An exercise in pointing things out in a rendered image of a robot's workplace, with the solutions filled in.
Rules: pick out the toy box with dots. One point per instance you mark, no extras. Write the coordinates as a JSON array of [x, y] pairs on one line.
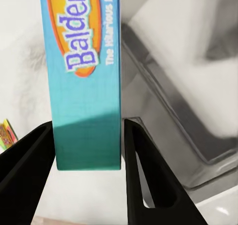
[[179, 81]]

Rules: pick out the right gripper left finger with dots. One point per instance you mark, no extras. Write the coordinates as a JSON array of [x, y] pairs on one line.
[[24, 169]]

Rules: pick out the board game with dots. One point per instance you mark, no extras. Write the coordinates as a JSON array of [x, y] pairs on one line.
[[83, 56], [7, 137]]

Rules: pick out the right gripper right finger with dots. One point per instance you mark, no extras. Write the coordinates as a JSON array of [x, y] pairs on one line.
[[173, 205]]

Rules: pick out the desk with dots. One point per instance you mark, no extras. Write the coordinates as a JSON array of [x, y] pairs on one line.
[[82, 197]]

